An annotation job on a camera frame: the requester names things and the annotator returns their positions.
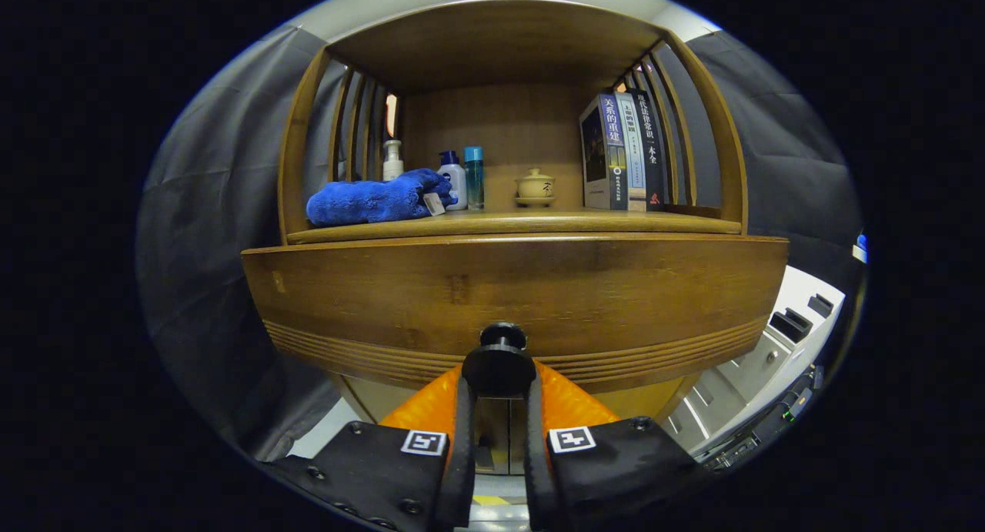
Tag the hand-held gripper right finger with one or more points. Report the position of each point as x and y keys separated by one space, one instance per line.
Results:
x=535 y=455

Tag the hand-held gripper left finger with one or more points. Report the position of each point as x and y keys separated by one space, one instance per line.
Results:
x=464 y=447

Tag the wooden drawer with black knob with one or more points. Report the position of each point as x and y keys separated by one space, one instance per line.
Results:
x=539 y=293

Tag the white drawer cabinet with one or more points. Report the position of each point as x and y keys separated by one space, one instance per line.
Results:
x=746 y=363

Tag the wooden countertop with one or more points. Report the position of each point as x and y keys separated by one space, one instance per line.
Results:
x=539 y=222

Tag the black electronic device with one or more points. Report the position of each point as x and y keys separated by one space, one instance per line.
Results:
x=769 y=424

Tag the white bottle with blue cap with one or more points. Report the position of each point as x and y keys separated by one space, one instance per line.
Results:
x=455 y=182

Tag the teal clear bottle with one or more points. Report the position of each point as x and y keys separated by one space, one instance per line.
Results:
x=474 y=182

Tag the blue towel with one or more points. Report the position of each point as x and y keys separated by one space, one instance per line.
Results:
x=362 y=201

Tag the beige lidded teacup with saucer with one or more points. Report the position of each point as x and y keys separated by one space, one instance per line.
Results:
x=535 y=187

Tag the white pump bottle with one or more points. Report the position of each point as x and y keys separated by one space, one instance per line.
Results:
x=393 y=166

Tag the book with blue spine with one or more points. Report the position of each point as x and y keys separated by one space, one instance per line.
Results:
x=612 y=162

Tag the book with black spine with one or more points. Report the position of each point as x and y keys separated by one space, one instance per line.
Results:
x=654 y=162

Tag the book with pale spine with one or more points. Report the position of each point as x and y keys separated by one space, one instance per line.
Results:
x=635 y=155

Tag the white side desk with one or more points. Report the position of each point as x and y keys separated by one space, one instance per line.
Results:
x=858 y=255

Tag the wooden cabinet frame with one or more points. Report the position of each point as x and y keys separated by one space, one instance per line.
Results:
x=500 y=124

